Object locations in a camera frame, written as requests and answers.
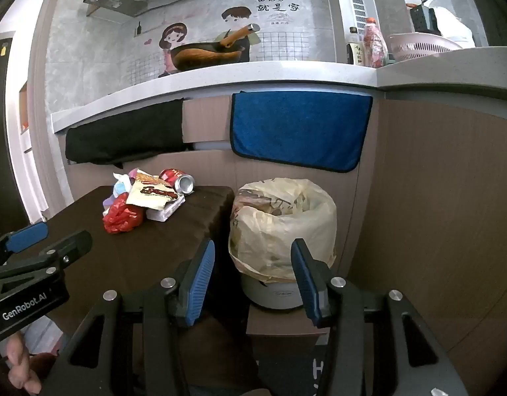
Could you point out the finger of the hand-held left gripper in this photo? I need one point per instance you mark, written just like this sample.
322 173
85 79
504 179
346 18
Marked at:
26 235
59 251

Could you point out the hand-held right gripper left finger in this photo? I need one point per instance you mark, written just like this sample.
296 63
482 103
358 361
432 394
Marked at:
197 280

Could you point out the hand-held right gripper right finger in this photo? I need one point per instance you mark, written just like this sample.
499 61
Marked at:
305 280

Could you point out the yellowish plastic bin liner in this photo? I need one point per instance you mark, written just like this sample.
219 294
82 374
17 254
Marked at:
278 231

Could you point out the white blue plastic bag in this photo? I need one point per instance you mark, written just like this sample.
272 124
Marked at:
121 183

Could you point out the person's left hand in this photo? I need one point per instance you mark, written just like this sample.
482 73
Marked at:
19 361

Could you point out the brown box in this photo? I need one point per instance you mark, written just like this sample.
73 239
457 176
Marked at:
278 324

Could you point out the red plastic bag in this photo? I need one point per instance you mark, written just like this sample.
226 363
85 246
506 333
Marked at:
121 216

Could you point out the brown table cover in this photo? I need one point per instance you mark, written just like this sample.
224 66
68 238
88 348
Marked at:
133 247

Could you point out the cream snack packet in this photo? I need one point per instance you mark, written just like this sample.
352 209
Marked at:
152 194

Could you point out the red drink can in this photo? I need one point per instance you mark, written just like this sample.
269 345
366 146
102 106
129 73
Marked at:
177 179

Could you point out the black refrigerator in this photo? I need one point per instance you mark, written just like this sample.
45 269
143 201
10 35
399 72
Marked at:
1 132

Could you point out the black cloth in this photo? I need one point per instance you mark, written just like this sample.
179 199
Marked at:
125 136

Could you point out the blue towel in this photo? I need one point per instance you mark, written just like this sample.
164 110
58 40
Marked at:
298 130

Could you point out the white kitchen counter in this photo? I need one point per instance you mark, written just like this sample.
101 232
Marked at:
278 75

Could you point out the black wok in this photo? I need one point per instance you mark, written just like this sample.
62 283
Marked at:
199 55

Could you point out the dark sauce bottle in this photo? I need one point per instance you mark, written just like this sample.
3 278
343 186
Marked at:
354 51

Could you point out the red-capped plastic bottle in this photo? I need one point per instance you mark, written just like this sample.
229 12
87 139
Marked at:
375 45

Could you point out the pink plastic basket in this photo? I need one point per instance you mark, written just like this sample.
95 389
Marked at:
418 47

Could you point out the white vent panel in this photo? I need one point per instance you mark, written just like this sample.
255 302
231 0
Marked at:
356 12

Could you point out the black knife block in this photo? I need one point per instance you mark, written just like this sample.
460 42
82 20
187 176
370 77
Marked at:
422 18

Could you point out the cartoon wall sticker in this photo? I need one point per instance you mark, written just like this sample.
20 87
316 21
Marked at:
274 29

